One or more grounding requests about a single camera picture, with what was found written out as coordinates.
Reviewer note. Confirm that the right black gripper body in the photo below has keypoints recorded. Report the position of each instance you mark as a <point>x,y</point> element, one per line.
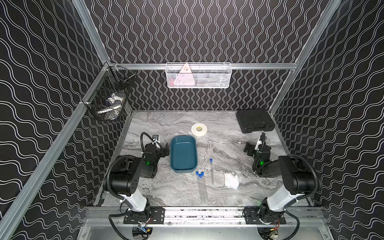
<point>252,152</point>

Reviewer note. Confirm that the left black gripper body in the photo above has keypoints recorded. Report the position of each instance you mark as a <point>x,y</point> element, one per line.
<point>153,148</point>

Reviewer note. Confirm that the white wipe cloth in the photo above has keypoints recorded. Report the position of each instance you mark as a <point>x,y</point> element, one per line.
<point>232,181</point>

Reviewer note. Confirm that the blue capped test tube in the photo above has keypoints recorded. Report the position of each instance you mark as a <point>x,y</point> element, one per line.
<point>212,171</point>
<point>199,180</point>
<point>204,187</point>

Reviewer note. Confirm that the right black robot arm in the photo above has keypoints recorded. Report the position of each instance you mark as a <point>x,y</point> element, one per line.
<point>300,181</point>

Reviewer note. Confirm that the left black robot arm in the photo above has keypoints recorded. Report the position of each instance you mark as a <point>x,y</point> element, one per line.
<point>122,180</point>

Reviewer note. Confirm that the teal plastic tray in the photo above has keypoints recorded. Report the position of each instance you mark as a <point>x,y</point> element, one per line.
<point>183,154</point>

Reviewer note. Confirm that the black plastic case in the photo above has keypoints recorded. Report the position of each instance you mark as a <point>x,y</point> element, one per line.
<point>255,120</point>

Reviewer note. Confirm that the white tape roll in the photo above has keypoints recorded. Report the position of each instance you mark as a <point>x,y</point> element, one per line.
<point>199,129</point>

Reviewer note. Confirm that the pink triangular card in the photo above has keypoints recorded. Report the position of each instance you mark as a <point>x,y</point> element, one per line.
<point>185,77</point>

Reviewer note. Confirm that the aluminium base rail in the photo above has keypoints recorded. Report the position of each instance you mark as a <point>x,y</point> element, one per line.
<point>204,217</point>

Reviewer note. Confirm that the black wire basket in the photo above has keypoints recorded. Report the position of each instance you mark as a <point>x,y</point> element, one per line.
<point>109,102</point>

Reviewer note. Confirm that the clear wire basket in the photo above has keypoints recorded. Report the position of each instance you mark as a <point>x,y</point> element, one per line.
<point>209,75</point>

